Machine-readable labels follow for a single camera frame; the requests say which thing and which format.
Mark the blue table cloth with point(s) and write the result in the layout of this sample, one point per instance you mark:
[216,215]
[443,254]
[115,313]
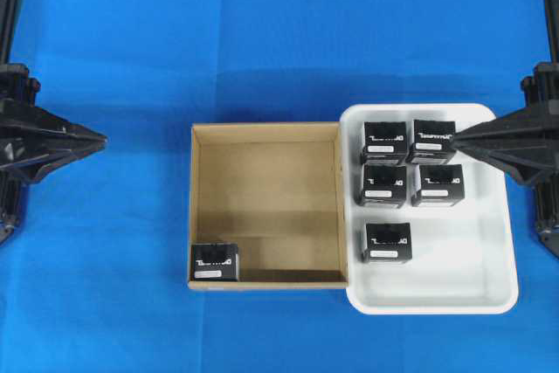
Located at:
[95,280]

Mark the black box tray bottom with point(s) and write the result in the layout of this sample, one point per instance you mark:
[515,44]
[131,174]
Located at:
[386,243]

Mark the black frame post left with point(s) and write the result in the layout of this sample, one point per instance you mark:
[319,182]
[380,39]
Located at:
[8,20]

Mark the black box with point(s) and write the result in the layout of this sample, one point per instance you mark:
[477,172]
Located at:
[214,262]

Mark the open brown cardboard box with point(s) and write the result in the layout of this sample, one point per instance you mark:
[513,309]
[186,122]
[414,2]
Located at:
[275,191]

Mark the black box tray middle-left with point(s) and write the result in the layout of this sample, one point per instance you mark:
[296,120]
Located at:
[383,186]

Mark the black frame post right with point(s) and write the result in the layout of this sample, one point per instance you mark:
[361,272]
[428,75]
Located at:
[552,20]

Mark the black frame post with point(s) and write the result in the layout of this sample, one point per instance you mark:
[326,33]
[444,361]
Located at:
[552,20]
[8,20]

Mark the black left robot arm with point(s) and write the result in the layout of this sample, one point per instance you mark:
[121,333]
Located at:
[17,84]

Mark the white plastic tray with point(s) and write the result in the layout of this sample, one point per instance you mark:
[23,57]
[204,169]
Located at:
[462,256]

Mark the black box tray top-left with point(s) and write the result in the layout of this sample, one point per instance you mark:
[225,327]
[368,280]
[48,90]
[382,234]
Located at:
[384,143]

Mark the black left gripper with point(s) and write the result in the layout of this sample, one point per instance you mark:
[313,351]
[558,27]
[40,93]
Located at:
[29,135]

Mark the black box tray top-right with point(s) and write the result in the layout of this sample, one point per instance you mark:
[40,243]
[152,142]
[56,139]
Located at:
[430,142]

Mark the black box tray middle-right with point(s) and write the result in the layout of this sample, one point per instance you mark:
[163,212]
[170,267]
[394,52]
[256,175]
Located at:
[438,185]

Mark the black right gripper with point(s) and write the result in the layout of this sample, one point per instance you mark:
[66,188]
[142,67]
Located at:
[527,143]

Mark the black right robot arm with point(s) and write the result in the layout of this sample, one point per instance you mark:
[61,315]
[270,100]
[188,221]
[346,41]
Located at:
[539,88]

